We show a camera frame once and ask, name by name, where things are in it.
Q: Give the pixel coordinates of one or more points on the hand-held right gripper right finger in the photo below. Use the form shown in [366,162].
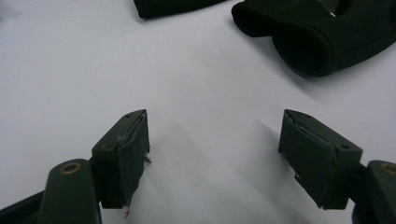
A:
[317,161]

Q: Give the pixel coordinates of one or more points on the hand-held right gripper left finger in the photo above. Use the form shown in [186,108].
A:
[120,168]

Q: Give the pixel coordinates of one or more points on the black glove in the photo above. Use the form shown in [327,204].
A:
[311,40]

